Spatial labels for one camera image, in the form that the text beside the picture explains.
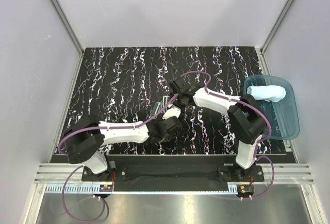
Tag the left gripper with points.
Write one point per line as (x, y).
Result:
(159, 120)

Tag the green white striped towel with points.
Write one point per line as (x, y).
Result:
(160, 104)

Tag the light blue towel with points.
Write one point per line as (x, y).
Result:
(271, 93)

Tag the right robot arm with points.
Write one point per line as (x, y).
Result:
(246, 119)

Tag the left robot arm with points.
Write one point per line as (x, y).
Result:
(82, 141)

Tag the black marbled table mat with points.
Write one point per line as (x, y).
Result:
(123, 84)

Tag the blue transparent plastic bin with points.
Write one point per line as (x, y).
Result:
(283, 115)

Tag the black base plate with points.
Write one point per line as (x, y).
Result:
(189, 173)

